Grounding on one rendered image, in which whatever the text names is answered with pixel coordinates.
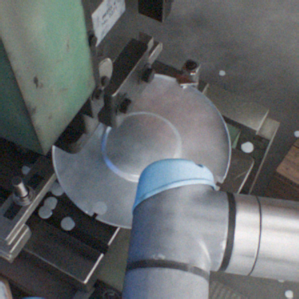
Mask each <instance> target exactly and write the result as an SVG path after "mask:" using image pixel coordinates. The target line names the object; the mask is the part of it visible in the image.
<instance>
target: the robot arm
mask: <svg viewBox="0 0 299 299"><path fill-rule="evenodd" d="M131 213H132V215H133V220H132V225H131V234H130V239H129V249H128V254H127V263H126V269H125V276H124V281H123V290H122V292H120V291H119V290H118V289H116V288H114V287H113V286H111V285H109V284H108V283H106V282H101V283H100V284H99V285H98V286H97V287H96V289H95V290H94V292H93V293H92V294H91V296H90V297H89V298H88V299H208V283H209V275H210V271H215V272H226V273H232V274H241V275H247V276H255V277H261V278H270V279H275V280H284V281H290V282H298V283H299V202H295V201H291V200H281V199H276V198H267V197H262V196H252V195H247V194H233V193H230V192H221V191H216V185H215V184H214V177H213V174H212V173H211V171H210V170H209V169H208V168H206V167H205V166H203V165H202V164H195V163H194V162H193V161H192V160H187V159H182V158H167V159H162V160H158V161H156V162H153V163H151V164H150V165H148V166H147V167H146V168H145V169H144V170H143V171H142V172H141V174H140V176H139V181H138V185H137V192H136V195H135V202H134V205H133V207H132V210H131Z"/></svg>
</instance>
